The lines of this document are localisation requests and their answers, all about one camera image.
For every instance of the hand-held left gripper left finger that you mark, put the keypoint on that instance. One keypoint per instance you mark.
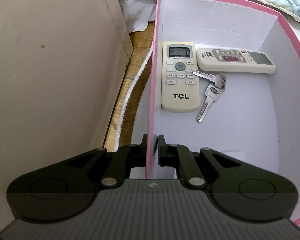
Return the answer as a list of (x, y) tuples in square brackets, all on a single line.
[(143, 152)]

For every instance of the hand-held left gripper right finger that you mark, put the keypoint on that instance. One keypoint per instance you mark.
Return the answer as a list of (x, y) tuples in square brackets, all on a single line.
[(162, 152)]

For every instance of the cream remote control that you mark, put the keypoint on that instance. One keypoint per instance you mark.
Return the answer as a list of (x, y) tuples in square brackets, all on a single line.
[(180, 85)]

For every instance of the silver key bunch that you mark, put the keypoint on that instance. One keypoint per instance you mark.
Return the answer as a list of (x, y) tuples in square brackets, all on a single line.
[(211, 93)]

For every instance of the pink cardboard box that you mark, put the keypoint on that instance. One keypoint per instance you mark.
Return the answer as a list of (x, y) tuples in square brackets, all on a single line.
[(240, 130)]

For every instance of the white remote with red panel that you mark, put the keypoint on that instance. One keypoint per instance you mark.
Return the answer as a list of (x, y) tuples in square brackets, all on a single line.
[(215, 66)]

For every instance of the beige cardboard panel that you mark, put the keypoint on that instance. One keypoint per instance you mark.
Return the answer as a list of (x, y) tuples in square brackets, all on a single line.
[(52, 67)]

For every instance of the white scalloped cloth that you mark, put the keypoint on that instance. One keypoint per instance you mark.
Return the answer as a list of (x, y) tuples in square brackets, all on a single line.
[(140, 7)]

